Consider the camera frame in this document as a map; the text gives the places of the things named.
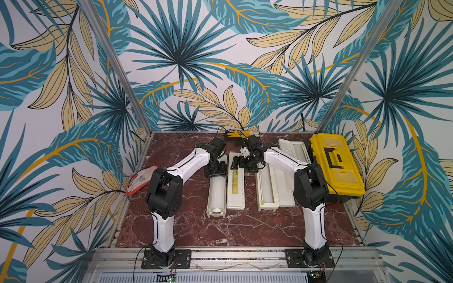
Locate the yellow black toolbox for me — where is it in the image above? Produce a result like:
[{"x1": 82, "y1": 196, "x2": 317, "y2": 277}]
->
[{"x1": 310, "y1": 133, "x2": 366, "y2": 203}]

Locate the dispenser tray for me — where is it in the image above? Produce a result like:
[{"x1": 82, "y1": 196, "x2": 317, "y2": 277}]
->
[
  {"x1": 206, "y1": 168, "x2": 228, "y2": 218},
  {"x1": 256, "y1": 166, "x2": 279, "y2": 212}
]

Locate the thick wrap roll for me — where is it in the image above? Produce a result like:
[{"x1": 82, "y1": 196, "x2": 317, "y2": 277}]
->
[{"x1": 210, "y1": 176, "x2": 225, "y2": 211}]

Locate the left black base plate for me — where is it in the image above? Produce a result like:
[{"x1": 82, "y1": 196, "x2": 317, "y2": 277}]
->
[{"x1": 141, "y1": 248, "x2": 192, "y2": 270}]

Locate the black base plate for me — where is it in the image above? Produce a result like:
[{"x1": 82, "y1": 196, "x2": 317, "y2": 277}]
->
[
  {"x1": 141, "y1": 248, "x2": 192, "y2": 270},
  {"x1": 284, "y1": 248, "x2": 335, "y2": 268}
]

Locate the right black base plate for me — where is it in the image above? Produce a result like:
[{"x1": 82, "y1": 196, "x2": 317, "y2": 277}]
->
[{"x1": 284, "y1": 248, "x2": 335, "y2": 268}]

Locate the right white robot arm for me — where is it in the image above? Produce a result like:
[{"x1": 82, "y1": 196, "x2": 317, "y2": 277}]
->
[{"x1": 231, "y1": 135, "x2": 329, "y2": 251}]

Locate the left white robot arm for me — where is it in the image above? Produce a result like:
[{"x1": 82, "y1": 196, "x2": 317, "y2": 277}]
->
[{"x1": 146, "y1": 137, "x2": 228, "y2": 255}]

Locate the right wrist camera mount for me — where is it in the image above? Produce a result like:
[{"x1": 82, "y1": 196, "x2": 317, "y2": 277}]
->
[{"x1": 240, "y1": 147, "x2": 250, "y2": 158}]

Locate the white dispenser box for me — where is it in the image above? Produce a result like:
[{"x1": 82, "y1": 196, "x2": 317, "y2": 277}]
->
[
  {"x1": 270, "y1": 165, "x2": 296, "y2": 208},
  {"x1": 226, "y1": 153, "x2": 245, "y2": 210}
]

